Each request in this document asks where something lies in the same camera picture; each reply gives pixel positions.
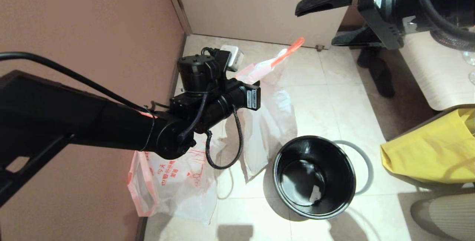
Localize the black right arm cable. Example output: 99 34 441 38
417 0 475 50

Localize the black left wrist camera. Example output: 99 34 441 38
177 45 245 94

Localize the grey skirting board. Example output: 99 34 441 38
135 35 188 241

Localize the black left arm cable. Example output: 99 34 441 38
0 52 243 170

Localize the white red-printed trash bag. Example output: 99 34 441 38
128 133 227 225
234 37 305 182

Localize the grey bin ring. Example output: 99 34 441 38
334 140 374 195

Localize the light woodgrain desk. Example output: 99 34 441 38
400 26 475 111

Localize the white door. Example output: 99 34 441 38
171 0 349 51

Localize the beige door frame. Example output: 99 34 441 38
160 0 193 37

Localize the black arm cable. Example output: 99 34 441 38
0 52 243 170
417 0 475 50

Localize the black round trash bin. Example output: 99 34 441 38
273 136 357 220

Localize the yellow fabric bag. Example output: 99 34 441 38
379 108 475 185

